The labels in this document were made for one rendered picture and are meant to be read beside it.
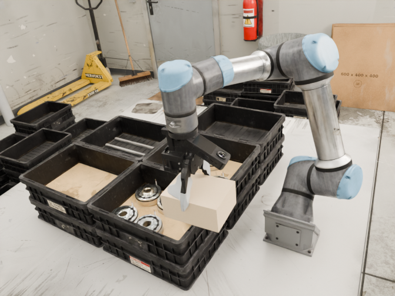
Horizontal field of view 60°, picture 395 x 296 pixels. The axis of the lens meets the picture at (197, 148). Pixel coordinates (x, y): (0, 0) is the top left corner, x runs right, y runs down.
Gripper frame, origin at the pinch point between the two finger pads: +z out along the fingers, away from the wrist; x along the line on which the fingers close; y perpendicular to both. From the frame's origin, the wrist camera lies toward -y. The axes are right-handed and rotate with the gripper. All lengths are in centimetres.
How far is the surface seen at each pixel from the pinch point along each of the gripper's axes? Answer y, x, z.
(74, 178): 74, -19, 27
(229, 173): 11, -45, 27
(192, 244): 5.6, -1.6, 22.7
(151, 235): 15.9, 3.9, 17.2
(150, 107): 99, -113, 39
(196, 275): 6.3, -1.9, 38.0
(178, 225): 16.3, -10.8, 26.7
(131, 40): 281, -332, 56
